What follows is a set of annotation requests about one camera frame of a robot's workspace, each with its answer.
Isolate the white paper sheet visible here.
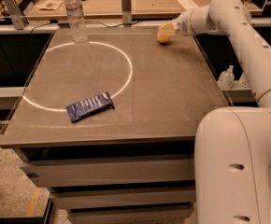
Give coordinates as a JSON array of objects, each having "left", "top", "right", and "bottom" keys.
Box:
[{"left": 177, "top": 0, "right": 198, "bottom": 10}]

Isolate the orange fruit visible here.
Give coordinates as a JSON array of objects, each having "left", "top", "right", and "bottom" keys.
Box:
[{"left": 157, "top": 32, "right": 171, "bottom": 44}]

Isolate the clear plastic water bottle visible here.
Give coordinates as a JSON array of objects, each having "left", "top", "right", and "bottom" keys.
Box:
[{"left": 64, "top": 0, "right": 88, "bottom": 43}]

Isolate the right clear pump bottle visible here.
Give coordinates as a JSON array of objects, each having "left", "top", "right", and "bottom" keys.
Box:
[{"left": 239, "top": 74, "right": 250, "bottom": 88}]

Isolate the left metal bracket post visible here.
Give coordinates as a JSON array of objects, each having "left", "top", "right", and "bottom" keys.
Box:
[{"left": 3, "top": 0, "right": 28, "bottom": 30}]

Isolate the middle metal bracket post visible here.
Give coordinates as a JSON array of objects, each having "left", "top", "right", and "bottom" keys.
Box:
[{"left": 121, "top": 0, "right": 132, "bottom": 26}]

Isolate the black cable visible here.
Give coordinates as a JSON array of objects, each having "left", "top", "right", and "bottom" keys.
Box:
[{"left": 29, "top": 21, "right": 141, "bottom": 35}]

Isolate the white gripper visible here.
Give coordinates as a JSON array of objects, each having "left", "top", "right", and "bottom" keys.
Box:
[{"left": 158, "top": 10, "right": 194, "bottom": 36}]

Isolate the paper note on desk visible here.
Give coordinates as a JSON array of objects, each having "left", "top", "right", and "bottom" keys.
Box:
[{"left": 36, "top": 0, "right": 63, "bottom": 11}]

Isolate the grey drawer cabinet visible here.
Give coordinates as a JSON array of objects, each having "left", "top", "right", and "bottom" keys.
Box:
[{"left": 1, "top": 26, "right": 225, "bottom": 224}]

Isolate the blue rxbar wrapper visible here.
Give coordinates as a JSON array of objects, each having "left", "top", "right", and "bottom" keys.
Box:
[{"left": 66, "top": 92, "right": 115, "bottom": 122}]

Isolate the left clear pump bottle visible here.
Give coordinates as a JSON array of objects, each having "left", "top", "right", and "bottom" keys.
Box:
[{"left": 217, "top": 65, "right": 235, "bottom": 91}]

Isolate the metal bracket post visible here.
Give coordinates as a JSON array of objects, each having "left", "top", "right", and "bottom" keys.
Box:
[
  {"left": 3, "top": 0, "right": 28, "bottom": 30},
  {"left": 121, "top": 0, "right": 132, "bottom": 26}
]

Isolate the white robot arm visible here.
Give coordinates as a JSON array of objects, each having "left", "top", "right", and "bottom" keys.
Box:
[{"left": 158, "top": 0, "right": 271, "bottom": 224}]

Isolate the clear pump bottle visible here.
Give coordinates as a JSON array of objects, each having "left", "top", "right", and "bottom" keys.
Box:
[
  {"left": 217, "top": 65, "right": 235, "bottom": 91},
  {"left": 239, "top": 74, "right": 250, "bottom": 88}
]

